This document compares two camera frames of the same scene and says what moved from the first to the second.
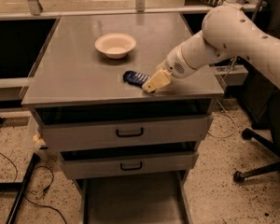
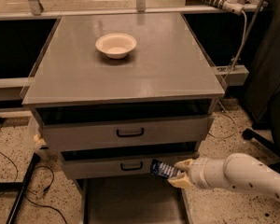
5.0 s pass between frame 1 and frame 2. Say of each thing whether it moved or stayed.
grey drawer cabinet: stayed
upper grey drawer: stayed
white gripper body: moved
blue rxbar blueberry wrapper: moved
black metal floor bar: stayed
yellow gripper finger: moved
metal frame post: stayed
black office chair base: stayed
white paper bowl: stayed
